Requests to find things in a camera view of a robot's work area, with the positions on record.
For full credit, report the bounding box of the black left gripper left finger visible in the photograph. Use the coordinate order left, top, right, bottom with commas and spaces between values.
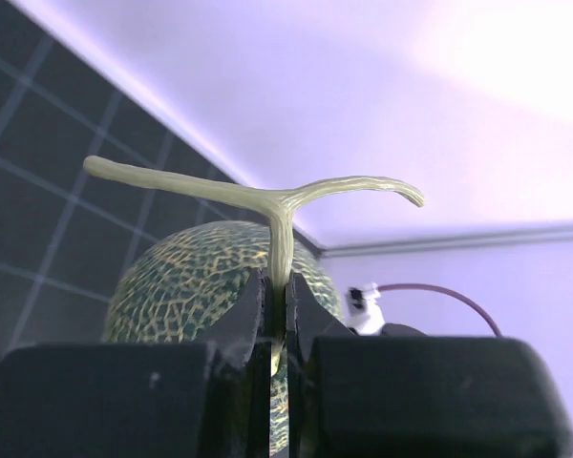
0, 270, 271, 457

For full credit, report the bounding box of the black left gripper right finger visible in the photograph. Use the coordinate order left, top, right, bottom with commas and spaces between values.
286, 274, 573, 457

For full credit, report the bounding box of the netted green melon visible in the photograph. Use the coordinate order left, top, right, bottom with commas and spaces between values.
82, 155, 426, 454

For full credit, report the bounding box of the black grid cutting mat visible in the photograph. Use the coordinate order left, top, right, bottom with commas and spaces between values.
0, 1, 256, 354

